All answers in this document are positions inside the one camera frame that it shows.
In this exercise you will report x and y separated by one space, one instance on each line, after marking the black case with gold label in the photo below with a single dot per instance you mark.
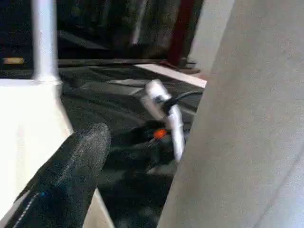
16 35

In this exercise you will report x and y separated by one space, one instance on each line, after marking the dark red post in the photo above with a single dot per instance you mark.
181 31

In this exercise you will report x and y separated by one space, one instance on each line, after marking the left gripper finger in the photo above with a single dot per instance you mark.
66 178

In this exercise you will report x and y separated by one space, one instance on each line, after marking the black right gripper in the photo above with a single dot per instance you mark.
154 139

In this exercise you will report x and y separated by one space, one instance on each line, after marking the white plastic table top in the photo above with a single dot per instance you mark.
31 114

